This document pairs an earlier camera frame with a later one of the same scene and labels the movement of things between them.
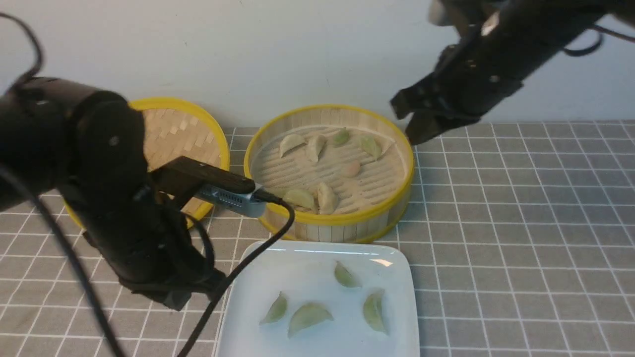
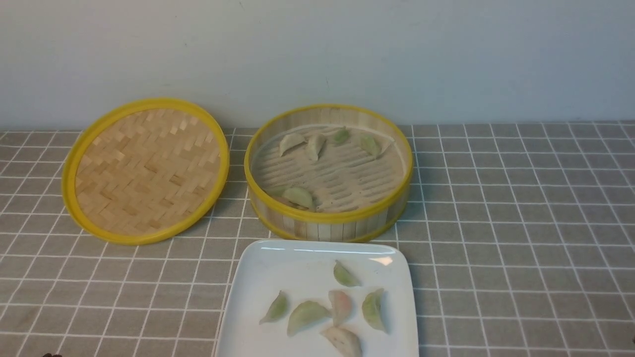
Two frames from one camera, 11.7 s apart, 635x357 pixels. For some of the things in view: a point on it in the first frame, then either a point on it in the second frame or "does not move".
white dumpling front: (325, 199) → (343, 341)
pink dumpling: (351, 168) → (341, 303)
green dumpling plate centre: (306, 316) does not move
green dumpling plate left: (277, 310) does not move
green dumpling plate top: (344, 276) does not move
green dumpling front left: (302, 201) does not move
